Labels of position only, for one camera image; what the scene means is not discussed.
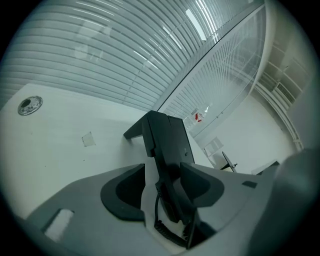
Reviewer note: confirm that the black piece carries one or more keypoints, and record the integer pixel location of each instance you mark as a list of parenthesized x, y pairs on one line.
[(160, 150)]

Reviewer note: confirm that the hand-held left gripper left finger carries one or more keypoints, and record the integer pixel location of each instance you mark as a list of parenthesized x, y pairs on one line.
[(87, 200)]

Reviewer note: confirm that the white metal frame rack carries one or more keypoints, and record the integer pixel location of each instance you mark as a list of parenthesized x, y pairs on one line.
[(212, 150)]

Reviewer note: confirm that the clear packet with red label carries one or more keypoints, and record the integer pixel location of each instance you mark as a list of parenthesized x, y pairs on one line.
[(200, 116)]

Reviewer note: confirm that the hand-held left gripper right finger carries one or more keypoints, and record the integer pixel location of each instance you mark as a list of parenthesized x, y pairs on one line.
[(230, 195)]

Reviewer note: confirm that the white air vent grille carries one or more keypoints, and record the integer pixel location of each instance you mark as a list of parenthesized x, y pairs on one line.
[(286, 92)]

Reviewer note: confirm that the clear tape piece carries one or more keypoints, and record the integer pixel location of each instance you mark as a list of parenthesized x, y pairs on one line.
[(88, 139)]

